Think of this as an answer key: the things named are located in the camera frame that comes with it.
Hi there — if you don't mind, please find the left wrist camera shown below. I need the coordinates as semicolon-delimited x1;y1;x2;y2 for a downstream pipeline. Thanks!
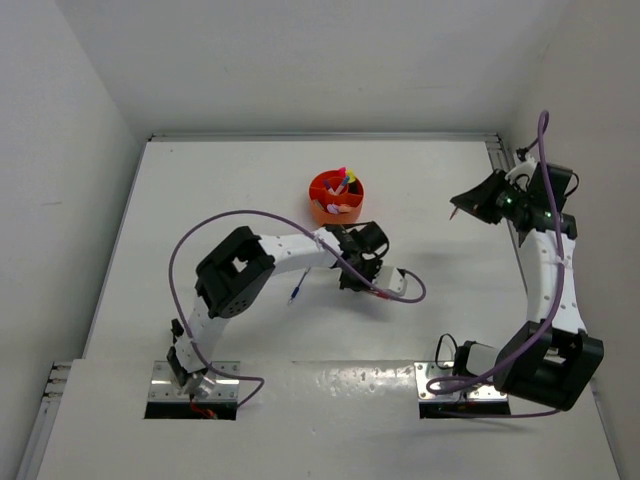
372;266;407;299

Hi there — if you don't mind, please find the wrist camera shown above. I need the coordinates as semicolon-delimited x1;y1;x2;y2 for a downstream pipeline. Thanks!
505;148;539;191
372;266;407;299

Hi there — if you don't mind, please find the blue capped pen in container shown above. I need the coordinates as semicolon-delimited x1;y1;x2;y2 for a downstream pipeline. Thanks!
334;183;346;196

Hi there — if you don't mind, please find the metal mounting plate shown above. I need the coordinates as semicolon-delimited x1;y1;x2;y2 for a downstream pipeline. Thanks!
147;361;239;403
414;360;508;405

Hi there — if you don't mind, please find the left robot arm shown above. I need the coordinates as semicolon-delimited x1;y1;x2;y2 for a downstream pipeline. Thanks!
167;222;406;393

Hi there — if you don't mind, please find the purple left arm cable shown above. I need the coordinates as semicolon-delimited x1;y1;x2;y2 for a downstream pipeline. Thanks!
168;209;427;409

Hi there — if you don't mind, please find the orange round container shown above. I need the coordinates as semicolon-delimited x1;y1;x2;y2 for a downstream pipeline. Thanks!
308;167;365;225

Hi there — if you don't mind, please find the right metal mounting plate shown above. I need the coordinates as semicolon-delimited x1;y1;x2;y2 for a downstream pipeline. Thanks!
414;360;508;405

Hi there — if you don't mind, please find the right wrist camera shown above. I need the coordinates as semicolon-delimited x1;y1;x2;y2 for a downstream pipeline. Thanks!
505;148;539;191

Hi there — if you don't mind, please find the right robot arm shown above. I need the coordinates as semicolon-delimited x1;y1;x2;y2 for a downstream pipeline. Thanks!
451;160;604;411

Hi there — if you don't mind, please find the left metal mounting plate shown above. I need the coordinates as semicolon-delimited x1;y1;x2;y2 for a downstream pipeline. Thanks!
147;361;239;403

